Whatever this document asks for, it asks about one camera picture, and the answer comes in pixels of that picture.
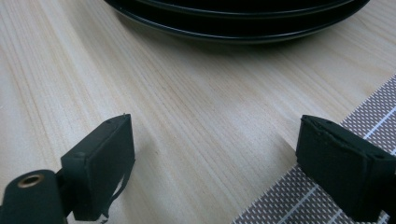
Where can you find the black plate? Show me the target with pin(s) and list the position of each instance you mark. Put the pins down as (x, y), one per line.
(236, 29)

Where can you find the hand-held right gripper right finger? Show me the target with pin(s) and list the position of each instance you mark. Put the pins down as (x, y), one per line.
(342, 168)

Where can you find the striped grey white placemat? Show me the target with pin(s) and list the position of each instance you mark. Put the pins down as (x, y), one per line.
(280, 202)

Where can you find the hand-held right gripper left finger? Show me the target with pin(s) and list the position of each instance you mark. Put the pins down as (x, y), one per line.
(96, 174)

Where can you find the black frying pan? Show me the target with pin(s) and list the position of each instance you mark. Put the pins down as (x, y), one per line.
(243, 6)

